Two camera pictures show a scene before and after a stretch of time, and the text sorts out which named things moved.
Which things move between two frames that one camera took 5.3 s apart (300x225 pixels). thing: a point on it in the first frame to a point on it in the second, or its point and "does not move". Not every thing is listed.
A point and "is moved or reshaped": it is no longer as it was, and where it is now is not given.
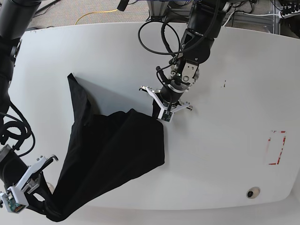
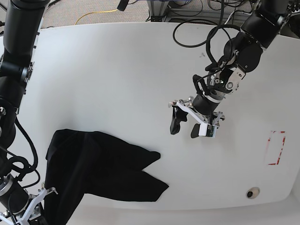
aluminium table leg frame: (158, 9) does not move
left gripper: (32, 179) to (48, 213)
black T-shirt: (105, 151) is moved or reshaped
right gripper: (167, 109) to (202, 110)
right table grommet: (253, 192) does not move
